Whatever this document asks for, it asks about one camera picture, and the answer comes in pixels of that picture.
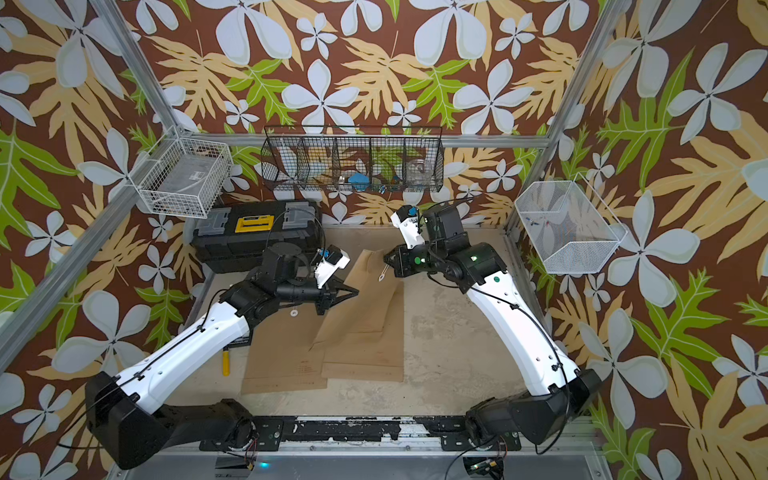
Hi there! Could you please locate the white mesh basket right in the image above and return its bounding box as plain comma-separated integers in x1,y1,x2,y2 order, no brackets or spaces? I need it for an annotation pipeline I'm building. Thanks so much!
515,176,628,276

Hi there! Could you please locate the blue object in basket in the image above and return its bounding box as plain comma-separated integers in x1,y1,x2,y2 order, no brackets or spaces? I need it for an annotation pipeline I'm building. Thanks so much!
348,173,370,191

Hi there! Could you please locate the brown kraft file bag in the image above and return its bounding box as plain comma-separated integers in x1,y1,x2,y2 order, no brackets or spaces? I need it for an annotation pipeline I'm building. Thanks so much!
241,304,327,395

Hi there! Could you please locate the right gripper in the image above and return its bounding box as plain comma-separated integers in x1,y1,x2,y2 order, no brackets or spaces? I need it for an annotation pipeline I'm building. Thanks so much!
382,243,450,279

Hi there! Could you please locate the black wire basket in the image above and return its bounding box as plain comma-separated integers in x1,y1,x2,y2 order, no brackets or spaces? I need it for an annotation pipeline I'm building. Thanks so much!
258,125,445,193

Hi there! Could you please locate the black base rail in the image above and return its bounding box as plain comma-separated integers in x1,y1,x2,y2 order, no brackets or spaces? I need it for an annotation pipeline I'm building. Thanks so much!
200,415,522,452

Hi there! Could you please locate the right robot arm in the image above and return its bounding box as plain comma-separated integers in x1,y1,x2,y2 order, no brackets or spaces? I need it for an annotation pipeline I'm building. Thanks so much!
384,203,603,447

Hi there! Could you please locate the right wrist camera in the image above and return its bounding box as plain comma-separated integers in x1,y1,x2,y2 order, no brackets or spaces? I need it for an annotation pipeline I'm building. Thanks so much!
390,205,425,249

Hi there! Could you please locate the yellow handled screwdriver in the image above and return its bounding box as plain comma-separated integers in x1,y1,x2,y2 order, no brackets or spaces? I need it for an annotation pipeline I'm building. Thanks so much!
221,349,231,377

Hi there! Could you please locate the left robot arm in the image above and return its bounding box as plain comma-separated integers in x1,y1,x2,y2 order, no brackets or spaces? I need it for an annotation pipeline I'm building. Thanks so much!
85,242,358,470

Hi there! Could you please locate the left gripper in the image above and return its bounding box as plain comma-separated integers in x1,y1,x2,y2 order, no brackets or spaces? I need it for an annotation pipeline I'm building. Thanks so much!
277,276,359,315

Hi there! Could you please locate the white wire basket left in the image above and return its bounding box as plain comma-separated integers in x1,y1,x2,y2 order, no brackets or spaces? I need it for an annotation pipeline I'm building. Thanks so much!
130,127,233,219

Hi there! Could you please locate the black toolbox yellow latch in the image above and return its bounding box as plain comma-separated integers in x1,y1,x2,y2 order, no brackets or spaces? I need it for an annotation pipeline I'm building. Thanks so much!
191,200,323,274

